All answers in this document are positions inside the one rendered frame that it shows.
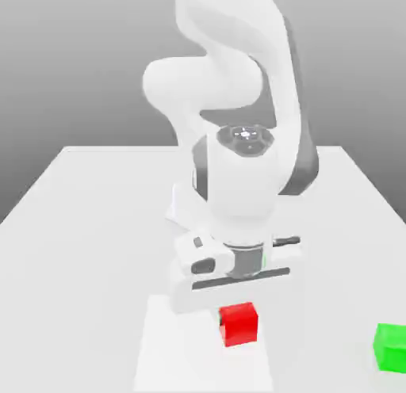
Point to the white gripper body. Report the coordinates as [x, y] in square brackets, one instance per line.
[222, 293]

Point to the small green cube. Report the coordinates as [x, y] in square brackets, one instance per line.
[391, 348]

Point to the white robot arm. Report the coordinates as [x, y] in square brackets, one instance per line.
[241, 183]

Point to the small red cube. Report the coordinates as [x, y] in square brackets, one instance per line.
[239, 325]

